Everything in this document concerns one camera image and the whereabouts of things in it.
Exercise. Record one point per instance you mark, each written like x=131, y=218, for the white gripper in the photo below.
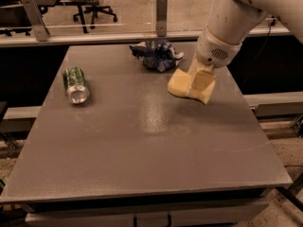
x=214, y=50

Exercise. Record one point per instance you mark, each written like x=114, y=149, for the yellow sponge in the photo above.
x=178, y=84

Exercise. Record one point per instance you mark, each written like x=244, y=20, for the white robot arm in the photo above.
x=229, y=23

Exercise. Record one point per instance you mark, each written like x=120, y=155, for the crumpled blue chip bag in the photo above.
x=159, y=55

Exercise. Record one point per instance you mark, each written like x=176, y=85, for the glass barrier panel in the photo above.
x=135, y=18

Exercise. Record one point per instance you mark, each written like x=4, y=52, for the green soda can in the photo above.
x=75, y=85

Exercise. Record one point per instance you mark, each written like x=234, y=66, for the black office chair left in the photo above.
x=95, y=10

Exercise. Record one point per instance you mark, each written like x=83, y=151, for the middle metal glass bracket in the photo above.
x=161, y=17

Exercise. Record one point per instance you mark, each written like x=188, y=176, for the metal glass bracket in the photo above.
x=161, y=17
x=35, y=18

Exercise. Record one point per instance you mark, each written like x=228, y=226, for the left metal glass bracket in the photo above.
x=35, y=18

